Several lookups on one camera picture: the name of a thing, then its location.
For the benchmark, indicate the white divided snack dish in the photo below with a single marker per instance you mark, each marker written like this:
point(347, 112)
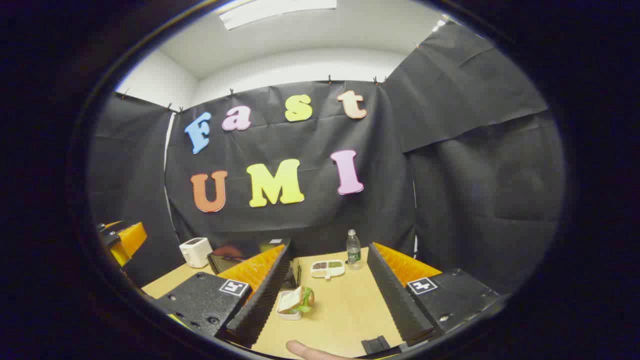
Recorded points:
point(327, 269)

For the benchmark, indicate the black backdrop cloth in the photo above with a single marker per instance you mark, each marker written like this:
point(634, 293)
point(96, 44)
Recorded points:
point(310, 220)

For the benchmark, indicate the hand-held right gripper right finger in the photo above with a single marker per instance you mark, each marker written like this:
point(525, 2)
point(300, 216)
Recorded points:
point(395, 295)

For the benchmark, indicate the white rectangular tray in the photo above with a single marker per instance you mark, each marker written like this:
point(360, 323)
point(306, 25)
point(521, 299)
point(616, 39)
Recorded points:
point(287, 315)

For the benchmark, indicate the black electric oven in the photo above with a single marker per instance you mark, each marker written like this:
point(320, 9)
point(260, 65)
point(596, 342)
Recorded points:
point(230, 257)

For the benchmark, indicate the white toaster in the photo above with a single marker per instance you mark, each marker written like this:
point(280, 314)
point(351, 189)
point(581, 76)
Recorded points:
point(195, 252)

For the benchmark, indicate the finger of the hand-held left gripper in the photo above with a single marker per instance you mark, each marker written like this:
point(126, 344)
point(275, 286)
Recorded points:
point(134, 239)
point(117, 250)

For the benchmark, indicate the clear plastic water bottle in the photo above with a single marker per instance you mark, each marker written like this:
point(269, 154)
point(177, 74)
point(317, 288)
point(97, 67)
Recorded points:
point(353, 252)

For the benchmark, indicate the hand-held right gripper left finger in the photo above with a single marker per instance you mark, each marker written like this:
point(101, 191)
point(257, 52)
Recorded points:
point(265, 295)

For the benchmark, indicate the lettuce sandwich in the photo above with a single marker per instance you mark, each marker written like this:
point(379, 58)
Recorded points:
point(300, 299)

